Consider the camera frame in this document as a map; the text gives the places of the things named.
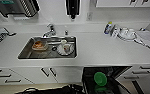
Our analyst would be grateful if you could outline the white cup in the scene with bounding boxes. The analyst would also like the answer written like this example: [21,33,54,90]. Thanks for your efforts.
[60,39,72,54]

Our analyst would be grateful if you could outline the chrome counter soap pump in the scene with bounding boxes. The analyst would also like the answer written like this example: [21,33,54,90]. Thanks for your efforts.
[64,29,69,36]

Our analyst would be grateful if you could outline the chrome sink faucet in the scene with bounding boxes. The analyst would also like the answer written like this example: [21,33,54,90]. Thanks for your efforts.
[41,23,56,38]

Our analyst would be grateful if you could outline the bowl with orange leftovers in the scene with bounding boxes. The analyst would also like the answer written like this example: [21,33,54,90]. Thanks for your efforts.
[31,39,49,52]

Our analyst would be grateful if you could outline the blue dish soap bottle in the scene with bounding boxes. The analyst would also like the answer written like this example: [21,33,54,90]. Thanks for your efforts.
[103,21,113,36]

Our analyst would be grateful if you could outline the small clear bottle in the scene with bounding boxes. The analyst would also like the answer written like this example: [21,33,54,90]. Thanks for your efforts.
[111,26,121,38]

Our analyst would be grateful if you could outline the stainless steel sink basin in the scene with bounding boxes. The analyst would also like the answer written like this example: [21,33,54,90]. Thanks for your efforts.
[17,35,78,60]

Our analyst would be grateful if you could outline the white wide drawer stack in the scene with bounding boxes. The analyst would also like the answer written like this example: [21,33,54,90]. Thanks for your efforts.
[0,67,29,86]

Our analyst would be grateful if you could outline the steel paper towel dispenser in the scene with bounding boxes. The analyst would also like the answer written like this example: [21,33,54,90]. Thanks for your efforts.
[0,0,41,18]

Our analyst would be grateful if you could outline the white wall outlet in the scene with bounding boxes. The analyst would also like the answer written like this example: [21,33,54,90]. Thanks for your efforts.
[86,12,93,21]

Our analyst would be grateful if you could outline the black wall soap dispenser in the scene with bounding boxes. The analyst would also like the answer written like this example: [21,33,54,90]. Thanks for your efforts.
[64,0,81,21]

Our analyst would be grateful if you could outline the white wall cabinet, three doors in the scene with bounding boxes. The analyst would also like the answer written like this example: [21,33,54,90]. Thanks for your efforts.
[95,0,150,8]

